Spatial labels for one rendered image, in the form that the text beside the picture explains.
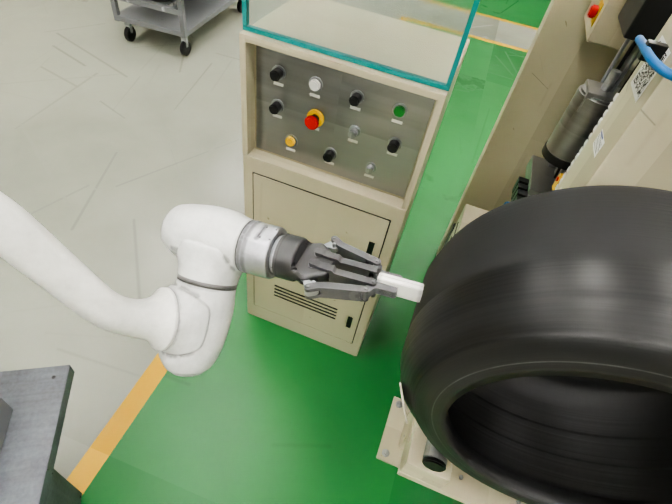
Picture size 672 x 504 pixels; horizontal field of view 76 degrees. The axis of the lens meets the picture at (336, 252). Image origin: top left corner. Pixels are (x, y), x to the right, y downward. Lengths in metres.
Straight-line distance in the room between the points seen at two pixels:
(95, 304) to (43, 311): 1.62
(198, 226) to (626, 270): 0.58
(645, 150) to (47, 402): 1.32
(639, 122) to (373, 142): 0.69
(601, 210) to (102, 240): 2.26
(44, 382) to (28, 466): 0.20
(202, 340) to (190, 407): 1.17
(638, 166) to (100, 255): 2.20
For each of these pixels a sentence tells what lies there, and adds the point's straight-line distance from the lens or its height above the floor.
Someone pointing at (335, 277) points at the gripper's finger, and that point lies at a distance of 0.68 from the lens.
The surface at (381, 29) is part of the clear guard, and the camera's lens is 1.13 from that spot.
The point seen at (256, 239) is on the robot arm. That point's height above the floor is 1.23.
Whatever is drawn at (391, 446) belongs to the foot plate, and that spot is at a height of 0.01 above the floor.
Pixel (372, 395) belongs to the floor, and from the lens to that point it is 1.95.
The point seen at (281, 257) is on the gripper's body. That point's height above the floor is 1.23.
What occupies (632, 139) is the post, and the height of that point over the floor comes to 1.43.
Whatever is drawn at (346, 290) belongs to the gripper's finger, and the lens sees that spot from 0.65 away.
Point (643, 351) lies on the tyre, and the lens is 0.54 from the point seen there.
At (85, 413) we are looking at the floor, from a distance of 1.99.
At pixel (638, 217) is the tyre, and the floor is 1.43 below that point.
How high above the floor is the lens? 1.74
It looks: 47 degrees down
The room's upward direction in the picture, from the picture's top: 11 degrees clockwise
